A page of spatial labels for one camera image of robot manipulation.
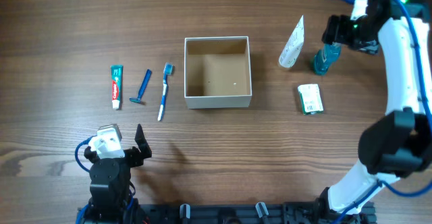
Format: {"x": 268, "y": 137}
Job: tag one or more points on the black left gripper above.
{"x": 132, "y": 153}

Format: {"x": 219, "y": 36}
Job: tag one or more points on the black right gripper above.
{"x": 333, "y": 32}

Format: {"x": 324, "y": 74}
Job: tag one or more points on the blue Listerine mouthwash bottle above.
{"x": 325, "y": 57}

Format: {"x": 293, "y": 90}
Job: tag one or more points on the white lotion tube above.
{"x": 293, "y": 47}

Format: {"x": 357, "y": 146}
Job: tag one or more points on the white green soap packet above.
{"x": 310, "y": 99}

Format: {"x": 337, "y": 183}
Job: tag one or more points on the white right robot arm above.
{"x": 399, "y": 144}

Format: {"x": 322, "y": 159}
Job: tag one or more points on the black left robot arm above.
{"x": 112, "y": 192}

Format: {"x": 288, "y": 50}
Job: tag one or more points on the blue disposable razor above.
{"x": 142, "y": 87}

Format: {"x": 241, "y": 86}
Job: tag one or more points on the Colgate toothpaste tube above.
{"x": 116, "y": 79}

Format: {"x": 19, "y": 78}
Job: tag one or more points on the blue white toothbrush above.
{"x": 168, "y": 70}

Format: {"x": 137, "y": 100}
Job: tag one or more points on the white cardboard box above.
{"x": 217, "y": 72}

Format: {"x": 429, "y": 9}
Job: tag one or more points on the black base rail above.
{"x": 288, "y": 212}

